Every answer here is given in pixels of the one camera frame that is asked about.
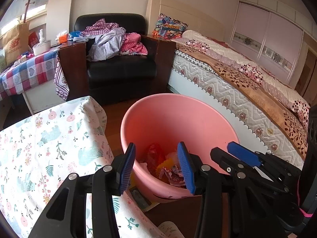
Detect blue floral paper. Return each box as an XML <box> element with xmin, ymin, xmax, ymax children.
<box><xmin>157</xmin><ymin>166</ymin><xmax>185</xmax><ymax>187</ymax></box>

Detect yellow foam fruit net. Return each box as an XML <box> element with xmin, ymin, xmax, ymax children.
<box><xmin>155</xmin><ymin>158</ymin><xmax>178</xmax><ymax>177</ymax></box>

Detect orange white plastic bag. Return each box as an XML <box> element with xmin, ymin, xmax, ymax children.
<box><xmin>147</xmin><ymin>143</ymin><xmax>165</xmax><ymax>165</ymax></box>

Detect pink plastic trash bucket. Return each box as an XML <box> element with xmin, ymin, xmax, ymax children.
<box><xmin>120</xmin><ymin>93</ymin><xmax>239</xmax><ymax>202</ymax></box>

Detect bed with patterned quilt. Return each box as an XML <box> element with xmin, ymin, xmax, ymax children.
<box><xmin>146</xmin><ymin>0</ymin><xmax>309</xmax><ymax>168</ymax></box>

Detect black leather armchair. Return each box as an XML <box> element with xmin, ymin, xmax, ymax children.
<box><xmin>74</xmin><ymin>13</ymin><xmax>176</xmax><ymax>105</ymax></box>

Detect floral white tablecloth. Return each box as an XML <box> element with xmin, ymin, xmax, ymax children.
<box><xmin>0</xmin><ymin>96</ymin><xmax>185</xmax><ymax>238</ymax></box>

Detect pink wardrobe doors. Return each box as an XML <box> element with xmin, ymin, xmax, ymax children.
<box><xmin>227</xmin><ymin>0</ymin><xmax>317</xmax><ymax>100</ymax></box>

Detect dark wooden side cabinet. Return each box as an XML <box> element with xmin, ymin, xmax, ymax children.
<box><xmin>59</xmin><ymin>41</ymin><xmax>89</xmax><ymax>101</ymax></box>

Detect pile of clothes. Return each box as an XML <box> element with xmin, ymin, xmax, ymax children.
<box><xmin>68</xmin><ymin>18</ymin><xmax>148</xmax><ymax>61</ymax></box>

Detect colourful comic pillow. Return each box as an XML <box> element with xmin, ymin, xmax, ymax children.
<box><xmin>152</xmin><ymin>13</ymin><xmax>188</xmax><ymax>40</ymax></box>

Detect plaid checkered tablecloth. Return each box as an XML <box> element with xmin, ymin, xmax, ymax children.
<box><xmin>1</xmin><ymin>49</ymin><xmax>69</xmax><ymax>100</ymax></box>

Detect orange tissue box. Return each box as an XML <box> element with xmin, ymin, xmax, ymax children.
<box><xmin>55</xmin><ymin>30</ymin><xmax>68</xmax><ymax>44</ymax></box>

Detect white round bowl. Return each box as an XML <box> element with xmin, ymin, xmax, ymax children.
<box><xmin>32</xmin><ymin>40</ymin><xmax>51</xmax><ymax>56</ymax></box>

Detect brown New Balance paper bag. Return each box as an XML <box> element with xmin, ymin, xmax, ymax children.
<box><xmin>3</xmin><ymin>23</ymin><xmax>29</xmax><ymax>66</ymax></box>

